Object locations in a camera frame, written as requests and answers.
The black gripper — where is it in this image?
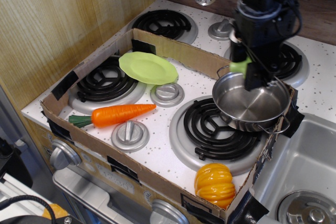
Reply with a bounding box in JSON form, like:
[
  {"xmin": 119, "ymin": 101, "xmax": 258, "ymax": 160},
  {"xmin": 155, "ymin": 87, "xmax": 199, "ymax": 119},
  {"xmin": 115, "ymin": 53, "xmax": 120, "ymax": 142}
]
[{"xmin": 230, "ymin": 0, "xmax": 302, "ymax": 91}]

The light green toy broccoli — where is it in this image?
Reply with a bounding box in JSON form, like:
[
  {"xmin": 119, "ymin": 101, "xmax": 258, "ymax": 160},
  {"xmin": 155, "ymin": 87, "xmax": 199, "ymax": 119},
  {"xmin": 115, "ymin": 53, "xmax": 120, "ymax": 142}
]
[{"xmin": 229, "ymin": 57, "xmax": 252, "ymax": 79}]

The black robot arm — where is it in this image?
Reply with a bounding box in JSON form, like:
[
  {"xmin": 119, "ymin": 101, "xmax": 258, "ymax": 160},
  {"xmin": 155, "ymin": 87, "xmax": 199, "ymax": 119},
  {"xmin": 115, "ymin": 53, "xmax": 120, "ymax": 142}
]
[{"xmin": 229, "ymin": 0, "xmax": 302, "ymax": 91}]

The stainless steel pan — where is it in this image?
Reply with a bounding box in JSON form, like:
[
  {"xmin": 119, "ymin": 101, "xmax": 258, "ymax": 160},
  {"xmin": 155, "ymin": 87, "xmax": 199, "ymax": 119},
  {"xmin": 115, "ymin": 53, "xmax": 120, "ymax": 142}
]
[{"xmin": 212, "ymin": 66, "xmax": 291, "ymax": 134}]

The silver knob rear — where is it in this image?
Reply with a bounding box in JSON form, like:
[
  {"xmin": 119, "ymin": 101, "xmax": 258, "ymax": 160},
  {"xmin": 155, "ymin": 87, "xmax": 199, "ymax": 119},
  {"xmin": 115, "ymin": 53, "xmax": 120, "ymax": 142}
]
[{"xmin": 208, "ymin": 19, "xmax": 233, "ymax": 41}]

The rear right black burner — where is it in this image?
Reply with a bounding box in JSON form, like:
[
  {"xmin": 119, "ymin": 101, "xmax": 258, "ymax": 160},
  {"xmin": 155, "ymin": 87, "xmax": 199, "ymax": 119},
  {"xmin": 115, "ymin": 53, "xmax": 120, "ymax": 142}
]
[{"xmin": 224, "ymin": 40, "xmax": 309, "ymax": 88}]

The black burner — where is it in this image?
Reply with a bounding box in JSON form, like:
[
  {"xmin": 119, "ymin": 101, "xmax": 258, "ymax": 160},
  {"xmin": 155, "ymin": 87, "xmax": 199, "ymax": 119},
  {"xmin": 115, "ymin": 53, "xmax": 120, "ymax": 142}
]
[
  {"xmin": 224, "ymin": 40, "xmax": 309, "ymax": 88},
  {"xmin": 128, "ymin": 9, "xmax": 198, "ymax": 45},
  {"xmin": 169, "ymin": 95, "xmax": 266, "ymax": 176},
  {"xmin": 69, "ymin": 56, "xmax": 146, "ymax": 114}
]

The front right black burner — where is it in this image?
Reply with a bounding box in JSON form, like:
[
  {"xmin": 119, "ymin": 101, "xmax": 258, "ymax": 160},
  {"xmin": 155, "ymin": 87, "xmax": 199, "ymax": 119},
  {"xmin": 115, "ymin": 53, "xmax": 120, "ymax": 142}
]
[{"xmin": 169, "ymin": 95, "xmax": 266, "ymax": 176}]

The silver knob middle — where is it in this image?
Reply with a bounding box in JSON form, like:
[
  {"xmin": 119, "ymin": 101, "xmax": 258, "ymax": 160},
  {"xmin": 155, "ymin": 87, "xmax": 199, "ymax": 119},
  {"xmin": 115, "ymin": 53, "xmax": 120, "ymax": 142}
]
[{"xmin": 150, "ymin": 83, "xmax": 185, "ymax": 108}]

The rear left black burner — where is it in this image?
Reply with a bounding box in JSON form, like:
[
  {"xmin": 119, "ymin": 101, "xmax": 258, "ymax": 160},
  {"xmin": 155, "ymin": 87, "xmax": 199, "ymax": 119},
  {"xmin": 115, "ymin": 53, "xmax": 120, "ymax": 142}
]
[{"xmin": 128, "ymin": 9, "xmax": 198, "ymax": 45}]

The light green plastic plate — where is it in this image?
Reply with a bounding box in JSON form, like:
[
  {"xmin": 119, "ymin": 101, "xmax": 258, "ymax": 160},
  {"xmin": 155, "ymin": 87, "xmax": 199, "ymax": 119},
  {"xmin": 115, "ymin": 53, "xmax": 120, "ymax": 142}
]
[{"xmin": 119, "ymin": 51, "xmax": 179, "ymax": 85}]

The silver sink basin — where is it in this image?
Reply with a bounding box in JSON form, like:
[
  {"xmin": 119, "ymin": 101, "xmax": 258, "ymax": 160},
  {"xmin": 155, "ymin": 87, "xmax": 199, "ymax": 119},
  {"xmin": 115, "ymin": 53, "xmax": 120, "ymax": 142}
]
[{"xmin": 253, "ymin": 114, "xmax": 335, "ymax": 223}]

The orange toy pumpkin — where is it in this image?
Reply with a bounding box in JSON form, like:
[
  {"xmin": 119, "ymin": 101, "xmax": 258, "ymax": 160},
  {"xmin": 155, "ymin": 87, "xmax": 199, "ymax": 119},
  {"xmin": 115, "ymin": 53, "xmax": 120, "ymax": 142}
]
[{"xmin": 194, "ymin": 163, "xmax": 236, "ymax": 209}]

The silver knob front centre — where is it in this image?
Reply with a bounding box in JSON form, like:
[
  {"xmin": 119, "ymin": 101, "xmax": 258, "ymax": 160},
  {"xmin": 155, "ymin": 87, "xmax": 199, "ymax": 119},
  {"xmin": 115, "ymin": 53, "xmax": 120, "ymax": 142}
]
[{"xmin": 111, "ymin": 120, "xmax": 150, "ymax": 153}]

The front left black burner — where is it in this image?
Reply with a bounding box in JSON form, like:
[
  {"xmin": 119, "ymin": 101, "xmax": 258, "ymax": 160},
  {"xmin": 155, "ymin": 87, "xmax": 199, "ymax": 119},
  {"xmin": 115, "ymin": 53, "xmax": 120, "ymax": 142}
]
[{"xmin": 69, "ymin": 56, "xmax": 146, "ymax": 114}]

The silver sink drain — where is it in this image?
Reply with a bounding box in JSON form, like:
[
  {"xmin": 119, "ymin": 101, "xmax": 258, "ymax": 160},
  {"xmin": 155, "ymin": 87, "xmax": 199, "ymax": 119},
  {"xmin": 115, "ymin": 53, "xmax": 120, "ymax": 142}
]
[{"xmin": 276, "ymin": 190, "xmax": 335, "ymax": 223}]

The orange toy carrot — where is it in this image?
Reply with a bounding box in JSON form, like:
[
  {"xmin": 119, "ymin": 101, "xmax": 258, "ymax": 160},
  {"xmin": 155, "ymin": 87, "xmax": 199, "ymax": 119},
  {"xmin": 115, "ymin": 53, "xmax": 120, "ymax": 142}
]
[{"xmin": 68, "ymin": 104, "xmax": 156, "ymax": 128}]

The silver oven knob right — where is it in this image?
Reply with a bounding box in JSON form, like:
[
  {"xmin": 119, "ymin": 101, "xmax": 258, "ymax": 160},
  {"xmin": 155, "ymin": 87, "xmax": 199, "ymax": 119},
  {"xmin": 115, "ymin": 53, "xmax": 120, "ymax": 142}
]
[{"xmin": 150, "ymin": 199, "xmax": 189, "ymax": 224}]

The silver oven knob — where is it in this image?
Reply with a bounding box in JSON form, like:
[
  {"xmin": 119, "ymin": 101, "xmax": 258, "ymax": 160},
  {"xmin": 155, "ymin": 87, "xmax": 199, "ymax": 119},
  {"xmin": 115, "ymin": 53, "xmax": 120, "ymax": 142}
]
[
  {"xmin": 150, "ymin": 199, "xmax": 189, "ymax": 224},
  {"xmin": 50, "ymin": 140, "xmax": 81, "ymax": 170}
]

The silver oven knob left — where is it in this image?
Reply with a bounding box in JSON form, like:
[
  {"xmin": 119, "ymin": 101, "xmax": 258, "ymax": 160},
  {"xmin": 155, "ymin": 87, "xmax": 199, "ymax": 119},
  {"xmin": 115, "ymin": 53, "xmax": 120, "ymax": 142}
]
[{"xmin": 50, "ymin": 140, "xmax": 81, "ymax": 170}]

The orange object bottom left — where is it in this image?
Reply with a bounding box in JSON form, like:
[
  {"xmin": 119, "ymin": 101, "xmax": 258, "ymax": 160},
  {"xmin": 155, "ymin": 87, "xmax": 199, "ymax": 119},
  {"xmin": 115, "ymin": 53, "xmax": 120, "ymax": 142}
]
[{"xmin": 42, "ymin": 204, "xmax": 69, "ymax": 220}]

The silver oven door handle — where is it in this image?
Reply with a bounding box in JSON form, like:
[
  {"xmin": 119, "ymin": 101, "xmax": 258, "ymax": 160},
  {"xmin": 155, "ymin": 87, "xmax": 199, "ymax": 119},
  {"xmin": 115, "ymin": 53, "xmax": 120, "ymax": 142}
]
[{"xmin": 52, "ymin": 167, "xmax": 137, "ymax": 224}]

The black cable bottom left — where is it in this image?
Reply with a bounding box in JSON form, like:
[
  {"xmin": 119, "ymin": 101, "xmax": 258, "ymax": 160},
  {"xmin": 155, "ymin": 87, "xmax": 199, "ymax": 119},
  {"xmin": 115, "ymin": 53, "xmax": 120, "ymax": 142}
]
[{"xmin": 0, "ymin": 195, "xmax": 56, "ymax": 224}]

